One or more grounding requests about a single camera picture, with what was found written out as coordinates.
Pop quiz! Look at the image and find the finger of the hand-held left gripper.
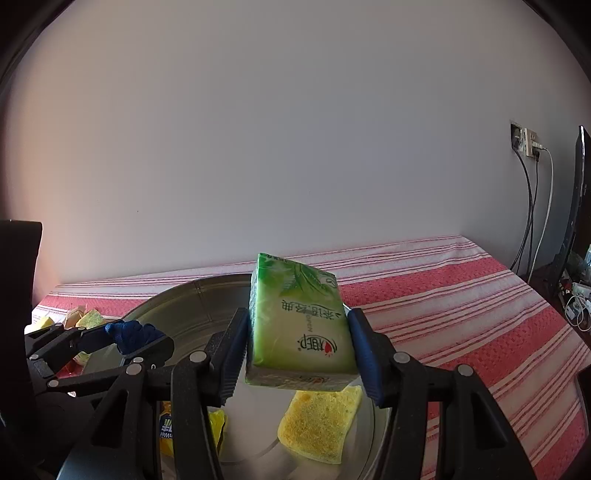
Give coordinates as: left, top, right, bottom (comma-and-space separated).
25, 320, 175, 370
28, 360, 123, 394

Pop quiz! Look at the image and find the green tissue pack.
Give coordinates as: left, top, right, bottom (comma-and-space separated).
245, 252, 358, 387

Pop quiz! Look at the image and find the yellow snack packet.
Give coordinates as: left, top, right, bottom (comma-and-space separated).
157, 401, 228, 460

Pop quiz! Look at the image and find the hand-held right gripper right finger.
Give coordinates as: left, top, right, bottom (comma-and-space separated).
347, 308, 539, 480

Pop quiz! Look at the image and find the yellow green-speckled sponge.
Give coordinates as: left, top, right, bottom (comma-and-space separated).
76, 309, 105, 329

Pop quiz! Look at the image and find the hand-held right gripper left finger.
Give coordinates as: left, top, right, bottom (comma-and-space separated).
55, 308, 250, 480

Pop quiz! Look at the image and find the black monitor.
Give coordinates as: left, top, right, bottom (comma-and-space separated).
551, 124, 591, 296

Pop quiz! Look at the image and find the white charging cable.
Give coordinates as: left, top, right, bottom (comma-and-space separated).
529, 144, 555, 280

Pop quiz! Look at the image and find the round metal tin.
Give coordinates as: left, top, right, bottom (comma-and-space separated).
85, 272, 402, 480

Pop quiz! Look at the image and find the wall socket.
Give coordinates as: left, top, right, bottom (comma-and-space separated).
510, 121, 541, 160

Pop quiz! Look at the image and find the red striped tablecloth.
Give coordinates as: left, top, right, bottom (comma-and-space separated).
30, 234, 591, 480

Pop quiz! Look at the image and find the black power cable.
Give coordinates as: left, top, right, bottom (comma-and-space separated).
508, 145, 534, 275
516, 157, 542, 275

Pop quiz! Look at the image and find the white charging cables bundle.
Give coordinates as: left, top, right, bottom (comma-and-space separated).
560, 277, 591, 332

